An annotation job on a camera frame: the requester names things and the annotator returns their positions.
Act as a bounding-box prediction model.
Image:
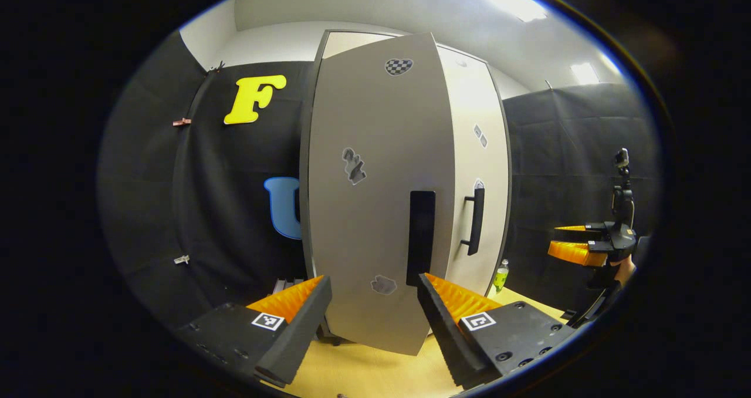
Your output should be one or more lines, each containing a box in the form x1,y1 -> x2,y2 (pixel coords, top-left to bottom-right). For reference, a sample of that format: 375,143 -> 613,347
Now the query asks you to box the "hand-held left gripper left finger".
176,275 -> 333,388

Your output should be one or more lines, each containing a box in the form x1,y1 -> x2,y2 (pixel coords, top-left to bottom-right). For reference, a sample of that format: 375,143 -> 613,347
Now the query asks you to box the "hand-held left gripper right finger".
417,272 -> 579,390

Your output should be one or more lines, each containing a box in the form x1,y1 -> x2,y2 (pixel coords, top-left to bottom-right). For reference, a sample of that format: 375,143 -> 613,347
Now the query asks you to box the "white shoe cabinet door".
308,32 -> 455,356
437,46 -> 510,296

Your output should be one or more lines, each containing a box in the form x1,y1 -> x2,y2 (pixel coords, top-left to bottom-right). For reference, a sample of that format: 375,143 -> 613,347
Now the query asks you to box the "white and grey shoe cabinet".
299,30 -> 512,346

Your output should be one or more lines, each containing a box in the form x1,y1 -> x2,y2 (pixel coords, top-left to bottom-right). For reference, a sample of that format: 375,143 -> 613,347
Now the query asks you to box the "black backdrop cloth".
97,31 -> 664,328

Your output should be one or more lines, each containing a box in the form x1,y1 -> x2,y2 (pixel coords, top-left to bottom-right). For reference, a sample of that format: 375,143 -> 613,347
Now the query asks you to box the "small ceiling light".
570,62 -> 602,86

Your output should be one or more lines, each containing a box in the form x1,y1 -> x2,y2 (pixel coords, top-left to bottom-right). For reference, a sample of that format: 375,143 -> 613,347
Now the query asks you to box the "black door handle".
461,188 -> 485,256
407,190 -> 436,287

